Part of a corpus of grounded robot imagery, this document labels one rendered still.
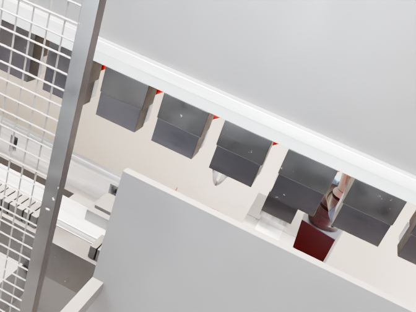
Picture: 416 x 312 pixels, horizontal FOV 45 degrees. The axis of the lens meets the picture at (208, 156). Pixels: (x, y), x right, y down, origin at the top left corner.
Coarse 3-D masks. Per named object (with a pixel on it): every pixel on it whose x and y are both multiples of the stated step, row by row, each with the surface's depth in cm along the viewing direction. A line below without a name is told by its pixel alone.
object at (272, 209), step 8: (272, 200) 151; (264, 208) 153; (272, 208) 152; (280, 208) 151; (288, 208) 150; (264, 216) 155; (272, 216) 154; (280, 216) 152; (288, 216) 151; (280, 224) 154; (288, 224) 153
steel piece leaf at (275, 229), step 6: (258, 222) 166; (264, 222) 167; (270, 222) 167; (258, 228) 163; (264, 228) 164; (270, 228) 165; (276, 228) 166; (282, 228) 166; (270, 234) 162; (276, 234) 163
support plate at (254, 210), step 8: (256, 200) 179; (264, 200) 181; (256, 208) 174; (248, 216) 168; (256, 216) 169; (296, 216) 178; (248, 224) 164; (256, 224) 165; (296, 224) 173; (288, 232) 167; (296, 232) 169; (280, 240) 161; (288, 240) 163
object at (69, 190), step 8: (0, 160) 174; (8, 160) 173; (16, 168) 173; (24, 168) 172; (32, 176) 172; (40, 176) 171; (64, 192) 170; (72, 192) 169; (80, 192) 171; (96, 200) 170
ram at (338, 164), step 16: (32, 32) 154; (48, 32) 152; (112, 64) 149; (128, 64) 147; (144, 80) 147; (160, 80) 146; (176, 96) 146; (192, 96) 144; (224, 112) 143; (256, 128) 141; (288, 144) 140; (304, 144) 138; (320, 160) 139; (336, 160) 137; (352, 176) 137; (368, 176) 136; (400, 192) 134
